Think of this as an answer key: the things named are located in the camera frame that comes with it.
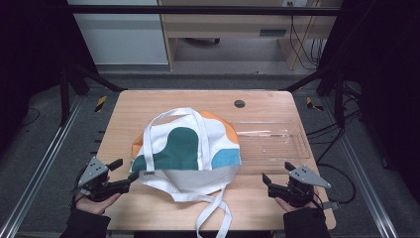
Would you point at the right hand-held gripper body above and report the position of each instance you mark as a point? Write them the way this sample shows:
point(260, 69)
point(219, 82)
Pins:
point(305, 177)

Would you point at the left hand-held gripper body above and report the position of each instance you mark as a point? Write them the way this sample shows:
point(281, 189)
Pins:
point(94, 172)

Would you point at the white tote bag colour patches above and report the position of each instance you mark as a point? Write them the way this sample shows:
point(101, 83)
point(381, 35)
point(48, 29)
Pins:
point(185, 145)

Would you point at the person's right hand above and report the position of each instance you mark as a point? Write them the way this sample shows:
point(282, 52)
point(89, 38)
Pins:
point(292, 209)

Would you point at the person's left hand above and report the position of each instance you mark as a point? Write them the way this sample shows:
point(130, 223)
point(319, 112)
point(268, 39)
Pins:
point(95, 207)

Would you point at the clear plastic tray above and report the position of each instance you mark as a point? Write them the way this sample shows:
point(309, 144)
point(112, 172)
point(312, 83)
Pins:
point(274, 145)

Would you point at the black yellow tape strip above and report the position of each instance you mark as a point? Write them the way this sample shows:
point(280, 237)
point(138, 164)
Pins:
point(101, 103)
point(312, 104)

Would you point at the dark round table grommet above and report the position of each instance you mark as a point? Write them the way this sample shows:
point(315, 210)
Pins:
point(239, 103)

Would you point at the black metal stand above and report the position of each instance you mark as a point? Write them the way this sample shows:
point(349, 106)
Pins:
point(339, 95)
point(64, 95)

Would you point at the white cabinet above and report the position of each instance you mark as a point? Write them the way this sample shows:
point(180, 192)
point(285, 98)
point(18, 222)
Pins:
point(122, 36)

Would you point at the light wooden desk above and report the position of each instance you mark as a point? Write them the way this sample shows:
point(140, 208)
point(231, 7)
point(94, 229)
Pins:
point(228, 26)

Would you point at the grey table bracket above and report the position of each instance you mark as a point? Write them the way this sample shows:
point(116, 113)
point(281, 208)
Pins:
point(331, 205)

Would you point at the aluminium floor rail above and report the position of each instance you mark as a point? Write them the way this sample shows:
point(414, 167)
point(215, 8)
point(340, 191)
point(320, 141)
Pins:
point(39, 172)
point(366, 178)

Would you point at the black horizontal frame bar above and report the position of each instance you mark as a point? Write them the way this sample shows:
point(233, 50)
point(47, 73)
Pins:
point(198, 10)

